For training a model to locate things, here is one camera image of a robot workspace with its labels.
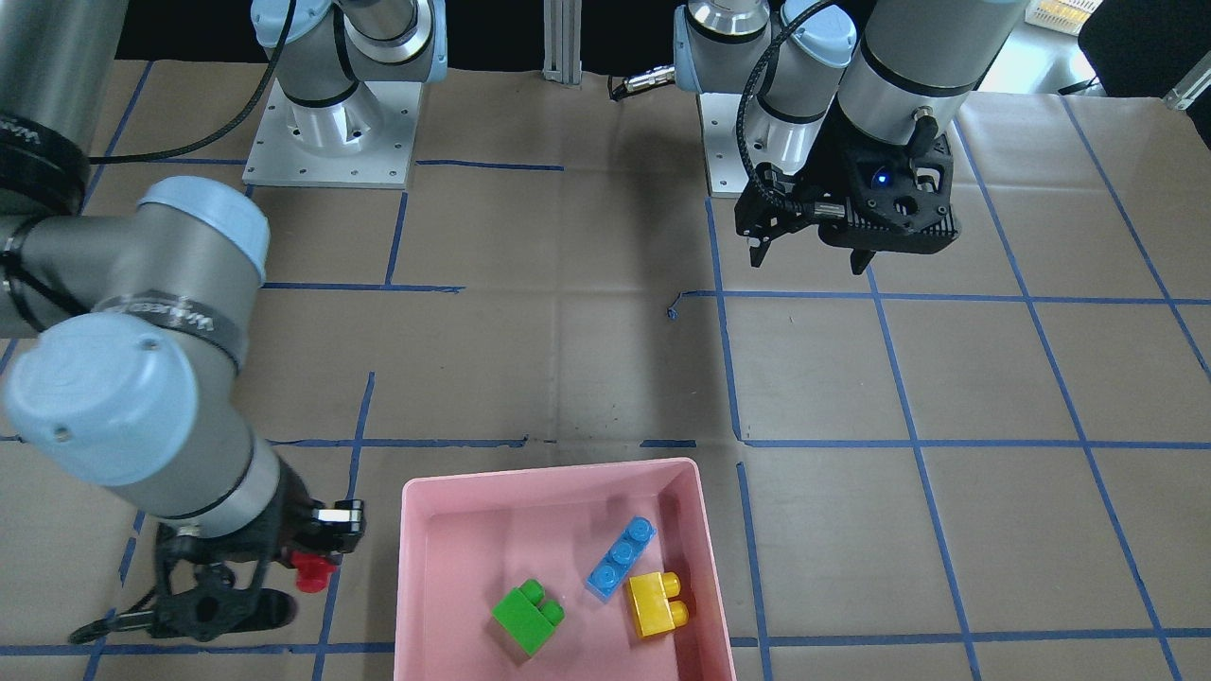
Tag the aluminium frame post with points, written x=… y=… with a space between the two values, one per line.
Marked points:
x=561 y=42

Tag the yellow toy block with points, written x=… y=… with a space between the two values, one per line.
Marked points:
x=655 y=606

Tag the blue toy block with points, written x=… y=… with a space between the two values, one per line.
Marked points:
x=607 y=575

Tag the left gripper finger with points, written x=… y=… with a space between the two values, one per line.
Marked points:
x=758 y=249
x=860 y=260

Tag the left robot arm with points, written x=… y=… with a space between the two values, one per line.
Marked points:
x=792 y=64

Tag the green toy block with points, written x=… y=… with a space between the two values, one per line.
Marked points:
x=528 y=615

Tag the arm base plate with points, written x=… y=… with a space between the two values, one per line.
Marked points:
x=726 y=174
x=364 y=142

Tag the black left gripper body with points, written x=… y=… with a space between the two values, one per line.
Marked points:
x=836 y=162

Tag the pink plastic box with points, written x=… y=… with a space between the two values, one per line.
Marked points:
x=465 y=540

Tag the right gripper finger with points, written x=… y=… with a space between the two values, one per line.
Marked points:
x=328 y=561

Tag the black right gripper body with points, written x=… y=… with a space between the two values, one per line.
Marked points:
x=287 y=519

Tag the red toy block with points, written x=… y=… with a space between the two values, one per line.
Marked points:
x=306 y=578

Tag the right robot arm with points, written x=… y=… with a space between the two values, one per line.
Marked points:
x=141 y=322

